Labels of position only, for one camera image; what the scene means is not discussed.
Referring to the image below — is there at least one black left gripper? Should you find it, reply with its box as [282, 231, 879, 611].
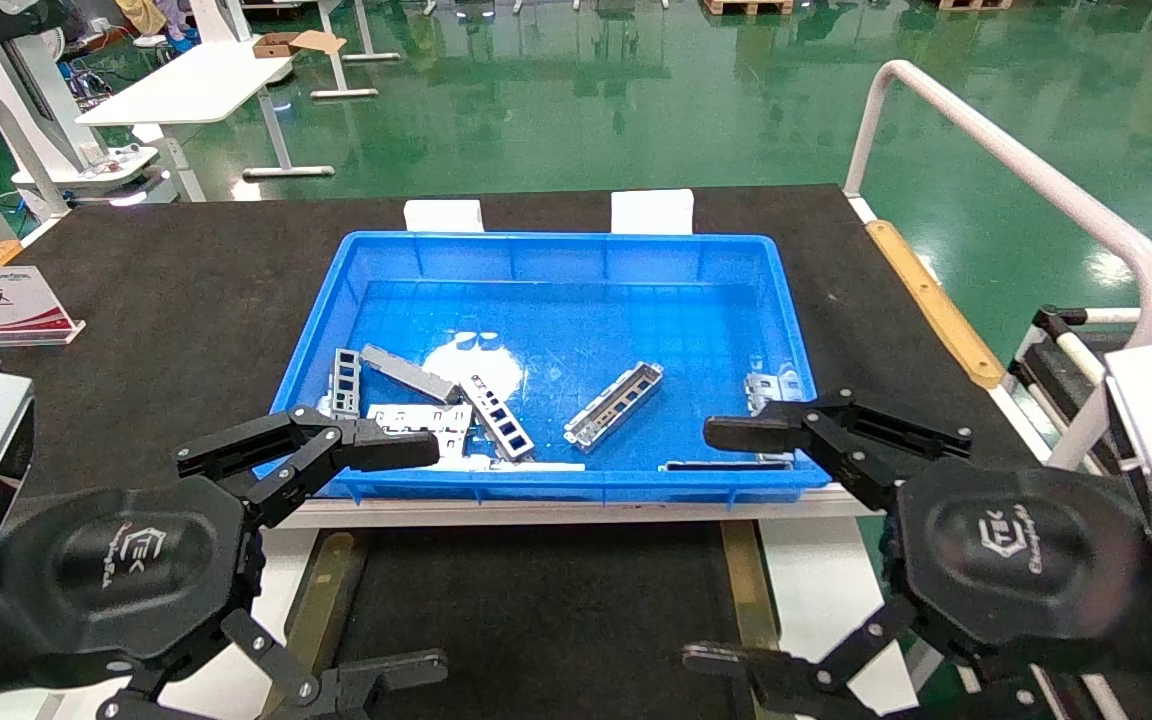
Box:
[0, 405, 450, 720]

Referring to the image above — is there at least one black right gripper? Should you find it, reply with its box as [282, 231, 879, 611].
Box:
[681, 390, 1152, 720]

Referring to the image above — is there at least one slotted silver metal bracket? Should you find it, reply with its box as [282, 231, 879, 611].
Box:
[564, 362, 664, 451]

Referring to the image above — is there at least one brass container edge strip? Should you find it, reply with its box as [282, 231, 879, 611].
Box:
[261, 532, 357, 720]
[721, 520, 782, 653]

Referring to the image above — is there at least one black container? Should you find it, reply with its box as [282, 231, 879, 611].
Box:
[336, 522, 749, 720]

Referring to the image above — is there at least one dark thin metal strip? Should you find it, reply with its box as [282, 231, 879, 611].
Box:
[658, 460, 795, 473]

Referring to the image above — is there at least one thin white metal strip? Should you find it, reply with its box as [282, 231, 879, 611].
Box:
[436, 456, 587, 473]

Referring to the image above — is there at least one plain grey metal bar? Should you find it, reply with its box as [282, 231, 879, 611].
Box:
[361, 345, 462, 404]

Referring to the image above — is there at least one yellow wooden edge strip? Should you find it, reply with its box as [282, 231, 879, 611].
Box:
[866, 220, 1005, 389]

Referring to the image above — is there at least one blue plastic tray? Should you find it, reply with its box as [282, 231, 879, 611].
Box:
[254, 232, 832, 506]

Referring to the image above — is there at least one white foam block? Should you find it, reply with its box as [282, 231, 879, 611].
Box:
[611, 189, 695, 236]
[404, 199, 485, 233]

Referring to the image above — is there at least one white tubular railing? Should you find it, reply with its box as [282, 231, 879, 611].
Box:
[844, 60, 1152, 471]

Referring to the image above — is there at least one white background table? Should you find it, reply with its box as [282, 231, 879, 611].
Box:
[76, 40, 337, 181]

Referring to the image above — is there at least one white curved pipe railing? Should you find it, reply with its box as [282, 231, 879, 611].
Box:
[0, 82, 72, 241]

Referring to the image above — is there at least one open cardboard box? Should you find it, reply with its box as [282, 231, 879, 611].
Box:
[253, 30, 347, 59]

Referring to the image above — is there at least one short grey slotted bracket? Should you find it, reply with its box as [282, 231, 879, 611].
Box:
[329, 348, 362, 419]

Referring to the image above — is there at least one silver bracket with rectangular holes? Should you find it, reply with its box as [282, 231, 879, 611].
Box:
[459, 375, 535, 463]

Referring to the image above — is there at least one black cart frame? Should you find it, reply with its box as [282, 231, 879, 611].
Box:
[1011, 305, 1152, 441]

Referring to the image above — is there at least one white table leg frame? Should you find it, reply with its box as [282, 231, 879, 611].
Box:
[311, 0, 402, 101]

